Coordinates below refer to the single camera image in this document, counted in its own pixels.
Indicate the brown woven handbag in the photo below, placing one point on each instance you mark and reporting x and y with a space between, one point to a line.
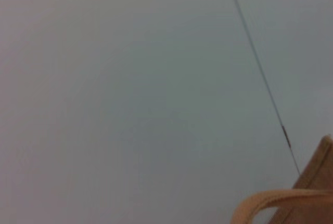
312 198

